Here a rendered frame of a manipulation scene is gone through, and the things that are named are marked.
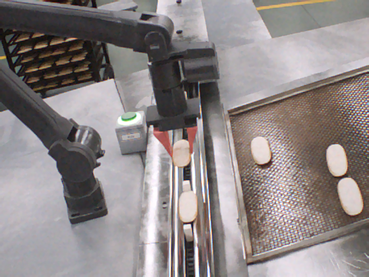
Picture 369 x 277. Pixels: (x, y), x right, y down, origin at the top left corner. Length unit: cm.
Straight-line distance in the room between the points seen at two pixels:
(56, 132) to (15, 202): 29
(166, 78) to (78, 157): 24
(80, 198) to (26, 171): 30
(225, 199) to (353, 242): 36
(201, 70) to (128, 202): 35
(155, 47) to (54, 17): 19
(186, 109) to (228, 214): 22
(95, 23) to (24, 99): 22
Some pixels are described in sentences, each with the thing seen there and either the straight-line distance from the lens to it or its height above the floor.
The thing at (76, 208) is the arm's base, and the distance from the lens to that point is 113.
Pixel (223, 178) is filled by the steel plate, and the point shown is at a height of 82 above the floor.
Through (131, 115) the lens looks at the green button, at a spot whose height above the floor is 91.
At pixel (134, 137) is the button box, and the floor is 86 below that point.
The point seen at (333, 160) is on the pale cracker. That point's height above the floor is 93.
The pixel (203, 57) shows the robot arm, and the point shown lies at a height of 112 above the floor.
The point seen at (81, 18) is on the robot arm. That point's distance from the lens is 95.
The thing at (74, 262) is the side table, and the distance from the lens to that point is 103.
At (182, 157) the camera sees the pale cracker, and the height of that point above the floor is 93.
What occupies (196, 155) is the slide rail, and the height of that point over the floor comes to 85.
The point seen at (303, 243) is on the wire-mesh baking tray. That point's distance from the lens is 82.
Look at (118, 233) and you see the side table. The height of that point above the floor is 82.
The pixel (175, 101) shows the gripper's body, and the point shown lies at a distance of 98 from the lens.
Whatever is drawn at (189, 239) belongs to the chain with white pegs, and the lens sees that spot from 97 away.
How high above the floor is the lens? 147
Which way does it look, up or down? 30 degrees down
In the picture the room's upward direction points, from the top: 12 degrees counter-clockwise
